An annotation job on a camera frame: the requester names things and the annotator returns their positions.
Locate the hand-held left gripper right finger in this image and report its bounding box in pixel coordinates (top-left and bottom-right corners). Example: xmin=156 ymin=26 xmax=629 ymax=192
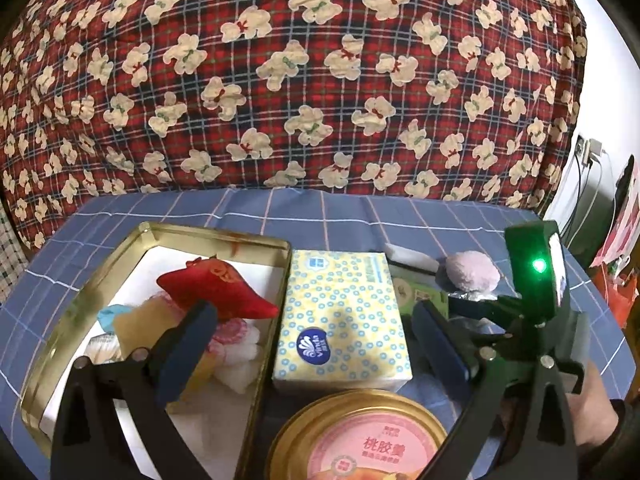
xmin=411 ymin=300 xmax=584 ymax=480

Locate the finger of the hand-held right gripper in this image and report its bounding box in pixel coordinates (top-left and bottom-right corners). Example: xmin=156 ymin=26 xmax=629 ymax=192
xmin=465 ymin=320 xmax=522 ymax=359
xmin=447 ymin=294 xmax=524 ymax=323

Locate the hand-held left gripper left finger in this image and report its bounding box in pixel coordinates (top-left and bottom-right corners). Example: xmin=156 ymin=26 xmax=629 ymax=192
xmin=50 ymin=300 xmax=221 ymax=480

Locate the pink plush ball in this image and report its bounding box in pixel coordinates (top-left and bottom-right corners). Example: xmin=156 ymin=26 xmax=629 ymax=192
xmin=445 ymin=251 xmax=501 ymax=295

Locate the white and pink fluffy toy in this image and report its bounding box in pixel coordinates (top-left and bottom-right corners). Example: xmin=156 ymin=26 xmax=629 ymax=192
xmin=207 ymin=317 xmax=267 ymax=396

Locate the red fabric pouch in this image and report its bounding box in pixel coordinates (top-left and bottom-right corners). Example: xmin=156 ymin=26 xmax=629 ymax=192
xmin=156 ymin=256 xmax=280 ymax=322

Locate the gold metal tin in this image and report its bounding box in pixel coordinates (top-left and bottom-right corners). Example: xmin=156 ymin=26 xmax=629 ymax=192
xmin=20 ymin=221 xmax=294 ymax=480

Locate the person's right forearm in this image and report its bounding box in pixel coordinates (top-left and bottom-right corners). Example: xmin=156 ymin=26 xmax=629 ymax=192
xmin=607 ymin=397 xmax=640 ymax=480

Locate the person's right hand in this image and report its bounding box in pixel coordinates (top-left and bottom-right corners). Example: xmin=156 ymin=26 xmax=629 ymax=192
xmin=565 ymin=360 xmax=621 ymax=461

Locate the green box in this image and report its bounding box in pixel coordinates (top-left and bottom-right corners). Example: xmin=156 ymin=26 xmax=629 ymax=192
xmin=390 ymin=272 xmax=451 ymax=317

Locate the orange bag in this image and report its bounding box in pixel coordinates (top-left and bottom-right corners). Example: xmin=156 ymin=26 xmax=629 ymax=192
xmin=595 ymin=260 xmax=640 ymax=328

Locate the white foam block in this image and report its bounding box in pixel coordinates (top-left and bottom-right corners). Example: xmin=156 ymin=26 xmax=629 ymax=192
xmin=384 ymin=242 xmax=441 ymax=274

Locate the pink hanging cloth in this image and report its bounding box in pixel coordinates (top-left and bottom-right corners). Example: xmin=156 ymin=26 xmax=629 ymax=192
xmin=590 ymin=165 xmax=640 ymax=268

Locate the yellow patterned tissue pack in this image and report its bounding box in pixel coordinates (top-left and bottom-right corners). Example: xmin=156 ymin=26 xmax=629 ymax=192
xmin=272 ymin=249 xmax=414 ymax=394

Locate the round gold can pink lid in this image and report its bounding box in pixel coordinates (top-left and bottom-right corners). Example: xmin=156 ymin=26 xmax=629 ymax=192
xmin=265 ymin=389 xmax=449 ymax=480

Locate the blue checked bed sheet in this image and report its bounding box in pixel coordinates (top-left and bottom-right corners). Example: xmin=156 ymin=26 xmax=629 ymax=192
xmin=0 ymin=187 xmax=626 ymax=480

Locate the white and blue checked cloth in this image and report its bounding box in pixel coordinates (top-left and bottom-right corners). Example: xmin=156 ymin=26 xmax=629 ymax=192
xmin=0 ymin=205 xmax=32 ymax=306

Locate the red plaid bear-print blanket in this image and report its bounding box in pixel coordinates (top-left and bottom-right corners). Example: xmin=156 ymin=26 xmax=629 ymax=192
xmin=0 ymin=0 xmax=589 ymax=251

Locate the white cable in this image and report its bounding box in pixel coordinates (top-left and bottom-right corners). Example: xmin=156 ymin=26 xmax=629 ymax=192
xmin=560 ymin=152 xmax=608 ymax=241

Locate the white wall socket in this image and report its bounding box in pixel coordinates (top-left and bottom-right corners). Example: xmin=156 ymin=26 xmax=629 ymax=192
xmin=574 ymin=134 xmax=604 ymax=167

